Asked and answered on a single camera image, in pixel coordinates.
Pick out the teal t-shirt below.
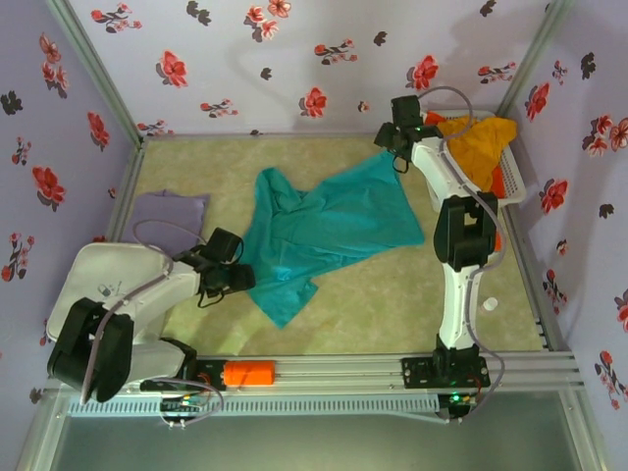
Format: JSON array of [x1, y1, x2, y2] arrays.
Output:
[[240, 149, 426, 330]]

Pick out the mustard yellow t-shirt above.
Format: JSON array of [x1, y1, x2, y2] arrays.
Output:
[[436, 116, 519, 193]]

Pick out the folded lavender t-shirt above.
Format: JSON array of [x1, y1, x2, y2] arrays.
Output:
[[120, 189, 212, 247]]

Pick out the white plastic basket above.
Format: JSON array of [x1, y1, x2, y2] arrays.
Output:
[[421, 110, 534, 215]]

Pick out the white zipped pouch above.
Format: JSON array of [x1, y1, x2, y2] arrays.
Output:
[[43, 242, 174, 347]]

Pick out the green circuit board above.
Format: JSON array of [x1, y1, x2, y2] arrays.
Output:
[[160, 398, 208, 414]]

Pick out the thin black left camera cable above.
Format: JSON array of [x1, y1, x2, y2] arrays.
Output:
[[197, 287, 232, 309]]

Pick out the orange block on rail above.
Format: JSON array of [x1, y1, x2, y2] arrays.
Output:
[[221, 360, 278, 389]]

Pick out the thin white wire loop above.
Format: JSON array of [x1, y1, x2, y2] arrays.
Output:
[[157, 390, 226, 430]]

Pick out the aluminium side frame bar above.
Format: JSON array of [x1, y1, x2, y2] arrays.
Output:
[[502, 204, 573, 352], [103, 141, 147, 241]]

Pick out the white slotted cable duct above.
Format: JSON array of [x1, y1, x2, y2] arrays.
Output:
[[66, 393, 442, 419]]

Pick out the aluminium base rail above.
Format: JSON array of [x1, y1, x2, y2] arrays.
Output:
[[193, 353, 579, 393]]

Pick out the aluminium frame post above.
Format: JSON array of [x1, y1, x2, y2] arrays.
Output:
[[496, 0, 576, 119], [44, 0, 146, 146]]

